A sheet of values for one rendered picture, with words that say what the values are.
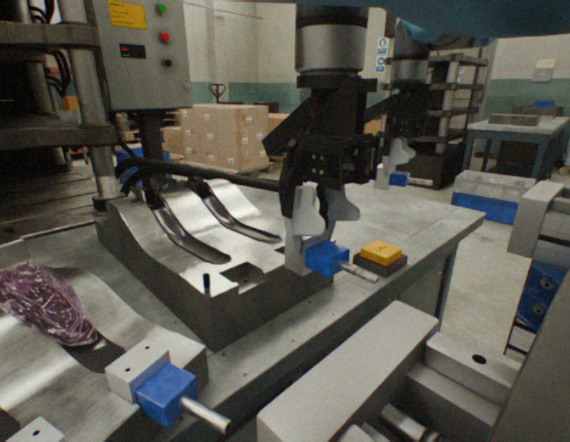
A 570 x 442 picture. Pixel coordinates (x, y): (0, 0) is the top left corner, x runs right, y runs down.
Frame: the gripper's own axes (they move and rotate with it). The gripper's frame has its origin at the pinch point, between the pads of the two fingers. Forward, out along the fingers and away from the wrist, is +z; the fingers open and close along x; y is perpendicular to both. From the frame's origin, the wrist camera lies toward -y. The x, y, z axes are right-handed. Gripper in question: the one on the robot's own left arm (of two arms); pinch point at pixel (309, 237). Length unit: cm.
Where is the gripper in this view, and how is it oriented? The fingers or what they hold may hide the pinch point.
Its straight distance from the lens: 45.5
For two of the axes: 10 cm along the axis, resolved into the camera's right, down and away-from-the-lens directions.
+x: 7.3, -2.5, 6.4
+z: 0.0, 9.3, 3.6
